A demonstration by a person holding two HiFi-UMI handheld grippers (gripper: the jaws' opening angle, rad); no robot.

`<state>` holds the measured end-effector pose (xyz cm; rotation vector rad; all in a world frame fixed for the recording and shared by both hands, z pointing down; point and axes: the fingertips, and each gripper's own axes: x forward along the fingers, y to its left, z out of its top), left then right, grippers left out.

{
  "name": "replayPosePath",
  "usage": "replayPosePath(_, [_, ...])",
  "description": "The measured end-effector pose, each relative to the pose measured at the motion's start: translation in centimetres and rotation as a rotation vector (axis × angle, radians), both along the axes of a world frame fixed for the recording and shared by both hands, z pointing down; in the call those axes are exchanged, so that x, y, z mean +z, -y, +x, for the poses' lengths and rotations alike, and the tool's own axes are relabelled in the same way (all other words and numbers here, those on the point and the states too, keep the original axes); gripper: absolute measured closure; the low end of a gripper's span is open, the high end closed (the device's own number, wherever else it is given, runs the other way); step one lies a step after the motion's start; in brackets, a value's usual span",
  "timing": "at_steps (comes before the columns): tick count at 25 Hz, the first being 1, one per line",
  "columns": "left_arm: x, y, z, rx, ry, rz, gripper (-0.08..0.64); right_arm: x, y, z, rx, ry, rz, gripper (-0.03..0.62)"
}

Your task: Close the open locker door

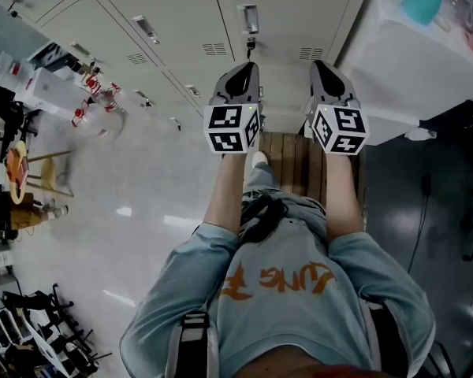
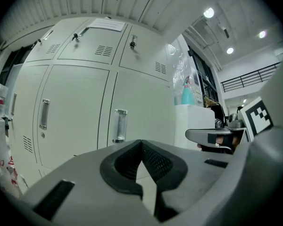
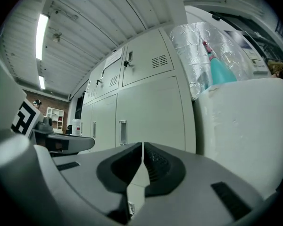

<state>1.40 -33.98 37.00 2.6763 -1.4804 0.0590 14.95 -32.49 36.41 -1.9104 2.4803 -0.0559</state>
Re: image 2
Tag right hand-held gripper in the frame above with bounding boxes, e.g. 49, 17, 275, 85
169, 54, 283, 226

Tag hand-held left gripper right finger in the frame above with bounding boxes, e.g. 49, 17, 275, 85
141, 139, 234, 223

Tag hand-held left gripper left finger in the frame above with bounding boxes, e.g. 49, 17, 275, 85
19, 139, 161, 226

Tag grey locker door with key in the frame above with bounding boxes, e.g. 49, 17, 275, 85
8, 65, 50, 171

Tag grey metal locker cabinet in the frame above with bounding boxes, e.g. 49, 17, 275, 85
8, 16, 175, 181

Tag teal spray bottle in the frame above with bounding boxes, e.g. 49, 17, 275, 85
180, 75, 196, 105

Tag red and white plastic packets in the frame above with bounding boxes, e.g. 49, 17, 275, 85
0, 154, 22, 197

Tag clear plastic sheet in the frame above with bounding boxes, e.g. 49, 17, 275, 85
167, 42, 200, 103

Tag black metal railing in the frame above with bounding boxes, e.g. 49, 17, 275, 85
220, 62, 283, 93

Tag clear bottle with red label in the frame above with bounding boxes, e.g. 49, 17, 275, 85
0, 83, 9, 119

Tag white paper notice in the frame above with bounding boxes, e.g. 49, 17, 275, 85
87, 18, 126, 32

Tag black metal frame rack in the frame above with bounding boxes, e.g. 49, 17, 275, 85
188, 45, 225, 108

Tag silver recessed door handle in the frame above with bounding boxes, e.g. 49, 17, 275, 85
39, 98, 51, 131
11, 92, 18, 116
112, 109, 128, 144

